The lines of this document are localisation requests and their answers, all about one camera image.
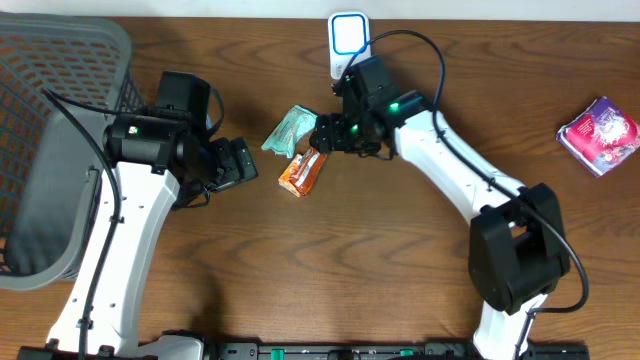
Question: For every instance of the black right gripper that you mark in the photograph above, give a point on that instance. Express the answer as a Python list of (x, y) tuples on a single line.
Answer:
[(329, 130)]

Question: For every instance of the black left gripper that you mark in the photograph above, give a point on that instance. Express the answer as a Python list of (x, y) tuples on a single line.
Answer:
[(235, 163)]

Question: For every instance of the green wet wipes pack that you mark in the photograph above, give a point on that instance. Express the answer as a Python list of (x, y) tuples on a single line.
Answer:
[(297, 122)]

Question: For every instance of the orange tissue pack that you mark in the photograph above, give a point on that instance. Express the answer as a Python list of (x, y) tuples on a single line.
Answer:
[(285, 178)]

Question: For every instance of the red chocolate bar wrapper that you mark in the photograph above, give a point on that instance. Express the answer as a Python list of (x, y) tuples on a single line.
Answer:
[(303, 178)]

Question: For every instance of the purple snack packet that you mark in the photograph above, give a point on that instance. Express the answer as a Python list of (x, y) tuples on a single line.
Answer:
[(601, 137)]

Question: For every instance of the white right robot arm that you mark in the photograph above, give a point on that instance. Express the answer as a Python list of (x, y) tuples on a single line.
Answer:
[(515, 260)]

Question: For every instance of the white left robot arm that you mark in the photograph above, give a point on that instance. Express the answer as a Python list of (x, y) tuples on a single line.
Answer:
[(154, 159)]

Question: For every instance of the white barcode scanner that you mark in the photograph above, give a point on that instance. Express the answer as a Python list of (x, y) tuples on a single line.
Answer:
[(348, 32)]

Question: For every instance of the grey plastic basket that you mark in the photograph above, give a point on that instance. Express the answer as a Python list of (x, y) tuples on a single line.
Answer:
[(50, 176)]

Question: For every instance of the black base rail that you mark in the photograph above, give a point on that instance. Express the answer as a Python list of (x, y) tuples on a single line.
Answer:
[(350, 351)]

